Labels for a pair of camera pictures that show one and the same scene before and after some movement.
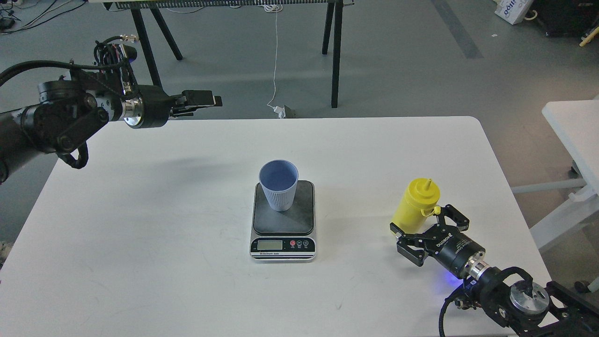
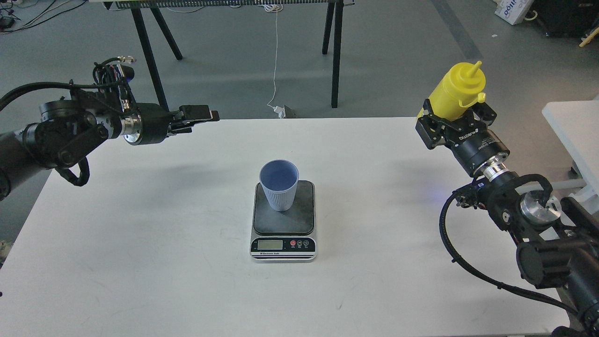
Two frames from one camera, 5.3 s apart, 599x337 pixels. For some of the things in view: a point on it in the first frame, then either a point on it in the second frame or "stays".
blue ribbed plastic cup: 279,178 stays
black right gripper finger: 416,256 → 431,129
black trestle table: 134,5 stays
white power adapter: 281,111 stays
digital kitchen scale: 288,236 stays
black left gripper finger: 187,111 → 183,128
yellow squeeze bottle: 419,201 → 461,88
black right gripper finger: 461,221 → 483,113
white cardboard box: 513,11 stays
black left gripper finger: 191,100 → 196,113
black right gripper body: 458,253 → 474,145
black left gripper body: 147,106 → 147,123
